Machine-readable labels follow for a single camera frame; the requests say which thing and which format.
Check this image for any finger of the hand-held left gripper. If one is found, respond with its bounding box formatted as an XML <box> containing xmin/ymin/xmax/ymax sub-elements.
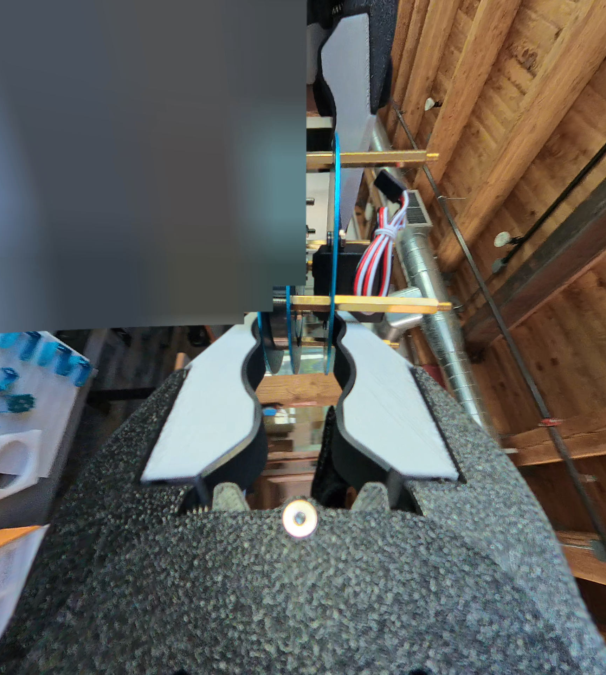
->
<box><xmin>314</xmin><ymin>15</ymin><xmax>380</xmax><ymax>234</ymax></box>

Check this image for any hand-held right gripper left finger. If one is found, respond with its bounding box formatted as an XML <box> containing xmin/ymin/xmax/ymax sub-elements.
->
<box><xmin>140</xmin><ymin>314</ymin><xmax>266</xmax><ymax>485</ymax></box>

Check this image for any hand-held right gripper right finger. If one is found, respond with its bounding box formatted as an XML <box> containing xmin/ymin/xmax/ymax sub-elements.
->
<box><xmin>334</xmin><ymin>311</ymin><xmax>466</xmax><ymax>504</ymax></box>

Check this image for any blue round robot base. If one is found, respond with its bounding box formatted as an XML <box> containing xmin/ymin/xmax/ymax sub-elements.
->
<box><xmin>258</xmin><ymin>132</ymin><xmax>454</xmax><ymax>376</ymax></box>

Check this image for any white foam sheet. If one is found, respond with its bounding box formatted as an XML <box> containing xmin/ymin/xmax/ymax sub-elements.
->
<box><xmin>0</xmin><ymin>331</ymin><xmax>95</xmax><ymax>509</ymax></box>

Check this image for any black servo motor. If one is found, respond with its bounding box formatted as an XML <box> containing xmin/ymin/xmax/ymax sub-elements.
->
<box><xmin>311</xmin><ymin>171</ymin><xmax>410</xmax><ymax>323</ymax></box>

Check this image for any silver ceiling duct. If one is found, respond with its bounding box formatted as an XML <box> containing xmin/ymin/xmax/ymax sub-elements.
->
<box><xmin>372</xmin><ymin>121</ymin><xmax>496</xmax><ymax>430</ymax></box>

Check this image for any large blue U bracket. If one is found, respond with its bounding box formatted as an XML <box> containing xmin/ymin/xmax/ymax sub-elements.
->
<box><xmin>0</xmin><ymin>332</ymin><xmax>43</xmax><ymax>360</ymax></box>
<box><xmin>63</xmin><ymin>354</ymin><xmax>95</xmax><ymax>387</ymax></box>
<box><xmin>37</xmin><ymin>343</ymin><xmax>72</xmax><ymax>372</ymax></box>

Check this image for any white foam ring block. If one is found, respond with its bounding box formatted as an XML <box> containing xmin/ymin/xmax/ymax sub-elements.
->
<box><xmin>0</xmin><ymin>430</ymin><xmax>44</xmax><ymax>508</ymax></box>

